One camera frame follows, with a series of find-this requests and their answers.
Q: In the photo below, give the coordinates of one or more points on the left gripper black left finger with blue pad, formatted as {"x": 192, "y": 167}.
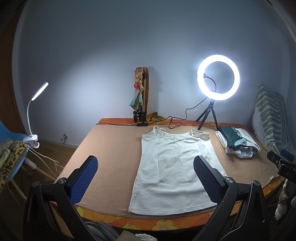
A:
{"x": 74, "y": 187}

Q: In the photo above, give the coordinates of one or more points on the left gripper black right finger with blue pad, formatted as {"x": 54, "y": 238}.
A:
{"x": 211, "y": 179}

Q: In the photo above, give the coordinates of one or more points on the white camisole top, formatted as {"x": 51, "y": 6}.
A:
{"x": 166, "y": 183}

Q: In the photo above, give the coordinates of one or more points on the white folded garment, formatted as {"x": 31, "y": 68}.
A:
{"x": 244, "y": 149}

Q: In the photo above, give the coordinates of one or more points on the orange floral bedsheet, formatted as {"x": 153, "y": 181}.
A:
{"x": 176, "y": 222}

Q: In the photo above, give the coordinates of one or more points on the green striped white pillow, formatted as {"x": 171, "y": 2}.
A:
{"x": 270, "y": 123}

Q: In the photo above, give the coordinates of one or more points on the dark green folded garment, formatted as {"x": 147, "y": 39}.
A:
{"x": 230, "y": 134}

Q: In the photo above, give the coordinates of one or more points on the white clip desk lamp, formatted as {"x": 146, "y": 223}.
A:
{"x": 32, "y": 138}

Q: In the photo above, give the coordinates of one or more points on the leopard print cloth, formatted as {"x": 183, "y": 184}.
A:
{"x": 17, "y": 151}

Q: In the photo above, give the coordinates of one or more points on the black mini tripod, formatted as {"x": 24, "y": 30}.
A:
{"x": 205, "y": 113}

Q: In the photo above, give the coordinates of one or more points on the blue chair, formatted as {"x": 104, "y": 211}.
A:
{"x": 7, "y": 138}

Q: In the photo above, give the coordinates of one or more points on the yellow patterned cloth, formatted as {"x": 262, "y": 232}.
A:
{"x": 154, "y": 117}

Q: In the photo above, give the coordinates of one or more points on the folded silver black tripod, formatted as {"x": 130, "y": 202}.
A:
{"x": 140, "y": 114}

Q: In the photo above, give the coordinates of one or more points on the colourful scarf on tripod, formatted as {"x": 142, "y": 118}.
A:
{"x": 139, "y": 88}

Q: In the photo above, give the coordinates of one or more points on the black inline cable controller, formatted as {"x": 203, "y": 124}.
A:
{"x": 142, "y": 124}

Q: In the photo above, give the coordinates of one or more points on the white ring light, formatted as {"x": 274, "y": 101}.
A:
{"x": 218, "y": 77}

